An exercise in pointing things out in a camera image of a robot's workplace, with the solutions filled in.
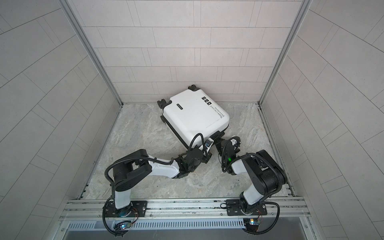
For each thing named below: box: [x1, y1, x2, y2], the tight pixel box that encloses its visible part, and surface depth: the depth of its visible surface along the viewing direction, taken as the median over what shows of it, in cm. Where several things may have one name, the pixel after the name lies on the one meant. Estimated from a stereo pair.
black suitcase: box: [157, 84, 230, 150], surface depth 87 cm
